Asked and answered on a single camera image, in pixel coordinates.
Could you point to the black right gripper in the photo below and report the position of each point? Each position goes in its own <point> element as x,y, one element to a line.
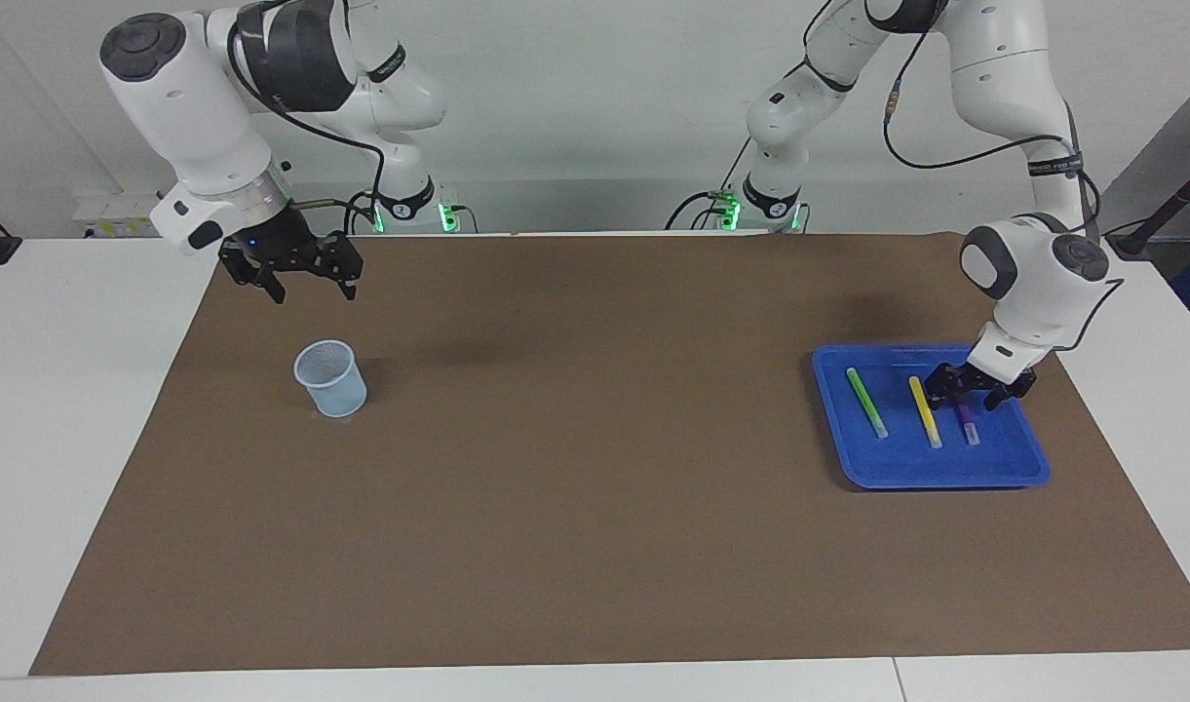
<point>275,239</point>

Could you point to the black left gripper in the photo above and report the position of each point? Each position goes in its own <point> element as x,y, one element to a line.
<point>992,378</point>

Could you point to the purple pen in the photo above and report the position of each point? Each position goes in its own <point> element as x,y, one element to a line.
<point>967,421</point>

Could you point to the yellow pen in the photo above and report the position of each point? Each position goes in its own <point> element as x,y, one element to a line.
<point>926,414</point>

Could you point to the green pen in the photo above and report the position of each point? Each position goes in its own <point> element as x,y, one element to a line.
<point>865,402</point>

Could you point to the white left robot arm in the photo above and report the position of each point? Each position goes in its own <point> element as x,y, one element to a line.
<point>1014,146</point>

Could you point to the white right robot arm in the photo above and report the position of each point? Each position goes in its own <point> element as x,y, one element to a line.
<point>214,107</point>

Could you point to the blue plastic tray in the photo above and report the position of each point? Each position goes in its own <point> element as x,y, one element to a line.
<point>906,458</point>

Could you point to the translucent blue pen cup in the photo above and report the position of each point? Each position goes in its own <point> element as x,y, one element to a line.
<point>333,385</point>

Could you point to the white power box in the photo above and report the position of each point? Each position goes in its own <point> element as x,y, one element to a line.
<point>117,214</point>

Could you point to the black stand pole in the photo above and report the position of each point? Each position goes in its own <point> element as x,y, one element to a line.
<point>1165,210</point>

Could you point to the brown table mat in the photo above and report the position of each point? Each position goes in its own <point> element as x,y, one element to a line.
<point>594,487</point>

